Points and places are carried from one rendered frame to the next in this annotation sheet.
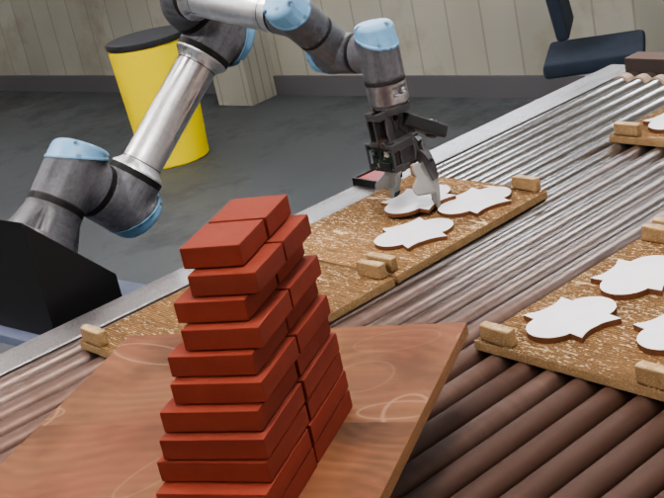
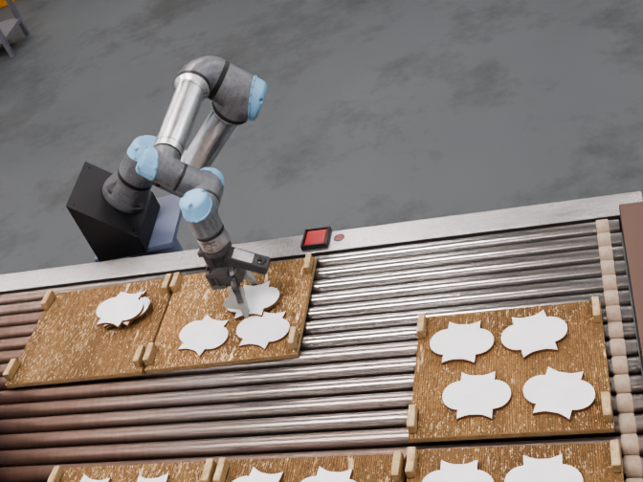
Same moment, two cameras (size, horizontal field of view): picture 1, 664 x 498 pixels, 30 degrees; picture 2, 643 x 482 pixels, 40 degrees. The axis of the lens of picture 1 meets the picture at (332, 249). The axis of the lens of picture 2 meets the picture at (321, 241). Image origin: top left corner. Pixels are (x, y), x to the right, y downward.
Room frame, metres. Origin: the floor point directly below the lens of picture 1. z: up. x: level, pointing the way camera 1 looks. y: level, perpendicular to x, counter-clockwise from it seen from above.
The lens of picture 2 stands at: (1.52, -1.83, 2.39)
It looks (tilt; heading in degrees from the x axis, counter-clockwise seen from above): 37 degrees down; 60
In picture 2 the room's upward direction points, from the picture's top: 21 degrees counter-clockwise
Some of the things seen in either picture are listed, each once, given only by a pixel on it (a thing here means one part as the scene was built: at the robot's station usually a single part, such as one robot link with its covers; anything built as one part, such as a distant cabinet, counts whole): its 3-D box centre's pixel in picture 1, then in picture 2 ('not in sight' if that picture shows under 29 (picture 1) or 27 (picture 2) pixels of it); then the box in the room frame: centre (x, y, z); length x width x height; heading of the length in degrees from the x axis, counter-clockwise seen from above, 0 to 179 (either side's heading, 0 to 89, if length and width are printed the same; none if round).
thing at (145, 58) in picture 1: (161, 98); not in sight; (6.53, 0.72, 0.34); 0.44 x 0.43 x 0.68; 136
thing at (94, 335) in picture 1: (94, 335); (48, 299); (1.90, 0.41, 0.95); 0.06 x 0.02 x 0.03; 38
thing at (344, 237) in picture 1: (406, 222); (233, 313); (2.18, -0.15, 0.93); 0.41 x 0.35 x 0.02; 129
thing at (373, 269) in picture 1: (372, 268); (140, 356); (1.93, -0.06, 0.95); 0.06 x 0.02 x 0.03; 38
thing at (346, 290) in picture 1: (236, 313); (94, 331); (1.91, 0.18, 0.93); 0.41 x 0.35 x 0.02; 128
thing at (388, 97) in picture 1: (388, 93); (212, 239); (2.21, -0.16, 1.17); 0.08 x 0.08 x 0.05
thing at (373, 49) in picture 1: (377, 51); (201, 213); (2.21, -0.16, 1.25); 0.09 x 0.08 x 0.11; 43
